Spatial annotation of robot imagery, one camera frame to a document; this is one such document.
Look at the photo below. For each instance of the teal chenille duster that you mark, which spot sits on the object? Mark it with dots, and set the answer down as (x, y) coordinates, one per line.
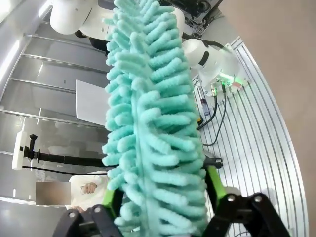
(153, 123)

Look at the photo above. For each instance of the hand of person in white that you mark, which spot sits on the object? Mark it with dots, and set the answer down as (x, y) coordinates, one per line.
(89, 188)

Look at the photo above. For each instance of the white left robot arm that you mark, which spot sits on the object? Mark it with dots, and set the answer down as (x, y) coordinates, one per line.
(217, 61)

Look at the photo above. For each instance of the white flat panel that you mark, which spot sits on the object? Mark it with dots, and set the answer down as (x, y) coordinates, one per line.
(91, 103)

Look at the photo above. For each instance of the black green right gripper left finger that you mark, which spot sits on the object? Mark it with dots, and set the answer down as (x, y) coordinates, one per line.
(84, 222)

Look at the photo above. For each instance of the black electronics box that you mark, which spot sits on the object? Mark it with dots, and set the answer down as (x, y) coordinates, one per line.
(197, 7)

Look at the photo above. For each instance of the small yellow black switch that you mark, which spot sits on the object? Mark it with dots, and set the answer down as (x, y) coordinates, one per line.
(199, 122)

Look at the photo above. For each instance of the person in white clothes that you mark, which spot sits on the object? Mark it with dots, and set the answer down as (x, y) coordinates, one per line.
(79, 180)

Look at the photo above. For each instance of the aluminium slotted base plate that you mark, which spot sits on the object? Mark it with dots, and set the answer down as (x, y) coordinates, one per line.
(259, 148)

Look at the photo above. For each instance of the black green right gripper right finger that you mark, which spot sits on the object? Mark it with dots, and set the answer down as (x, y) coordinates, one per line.
(247, 212)

